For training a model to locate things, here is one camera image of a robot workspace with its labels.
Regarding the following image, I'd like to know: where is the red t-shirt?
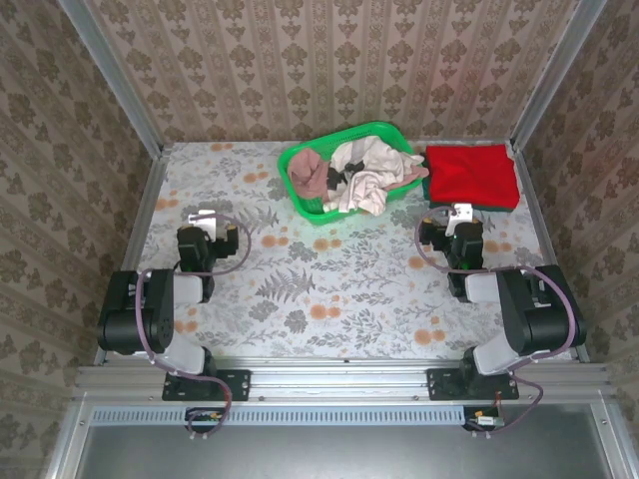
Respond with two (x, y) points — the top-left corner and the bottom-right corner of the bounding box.
(423, 143), (520, 209)

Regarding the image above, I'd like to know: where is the cream t-shirt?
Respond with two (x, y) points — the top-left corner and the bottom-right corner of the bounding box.
(321, 138), (425, 217)

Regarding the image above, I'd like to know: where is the green plastic basket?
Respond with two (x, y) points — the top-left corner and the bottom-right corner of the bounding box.
(277, 121), (418, 227)

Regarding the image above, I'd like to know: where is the pink-brown t-shirt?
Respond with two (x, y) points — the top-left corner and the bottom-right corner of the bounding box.
(288, 148), (430, 201)

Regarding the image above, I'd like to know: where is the floral tablecloth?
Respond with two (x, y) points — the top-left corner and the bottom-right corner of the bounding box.
(137, 142), (575, 360)

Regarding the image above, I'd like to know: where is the grey metal sheet panel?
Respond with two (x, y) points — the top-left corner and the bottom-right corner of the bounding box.
(47, 401), (628, 479)

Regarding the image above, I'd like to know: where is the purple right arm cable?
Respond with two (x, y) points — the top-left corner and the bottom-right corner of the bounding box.
(415, 205), (580, 440)

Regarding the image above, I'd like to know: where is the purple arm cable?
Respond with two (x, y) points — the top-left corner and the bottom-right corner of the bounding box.
(134, 213), (252, 443)
(415, 205), (580, 440)

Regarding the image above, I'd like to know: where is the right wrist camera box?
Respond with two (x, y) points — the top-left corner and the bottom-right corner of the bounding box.
(445, 203), (474, 225)

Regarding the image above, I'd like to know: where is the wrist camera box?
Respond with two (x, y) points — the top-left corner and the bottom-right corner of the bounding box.
(188, 209), (218, 240)
(445, 203), (474, 225)

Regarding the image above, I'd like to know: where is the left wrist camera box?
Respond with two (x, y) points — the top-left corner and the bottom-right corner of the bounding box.
(188, 209), (218, 240)

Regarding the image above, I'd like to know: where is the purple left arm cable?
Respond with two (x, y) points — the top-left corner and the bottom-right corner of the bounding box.
(134, 213), (252, 443)

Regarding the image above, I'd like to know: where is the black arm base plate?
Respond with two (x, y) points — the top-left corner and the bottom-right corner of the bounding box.
(162, 368), (251, 402)
(426, 367), (519, 402)

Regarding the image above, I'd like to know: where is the aluminium frame post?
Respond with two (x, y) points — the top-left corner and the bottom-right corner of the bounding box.
(57, 0), (165, 157)
(509, 0), (608, 151)

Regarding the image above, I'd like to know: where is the aluminium mounting rail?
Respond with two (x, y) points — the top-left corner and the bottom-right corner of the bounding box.
(74, 359), (614, 403)

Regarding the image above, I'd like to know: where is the grey slotted cable duct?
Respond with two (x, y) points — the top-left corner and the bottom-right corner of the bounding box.
(92, 406), (465, 425)

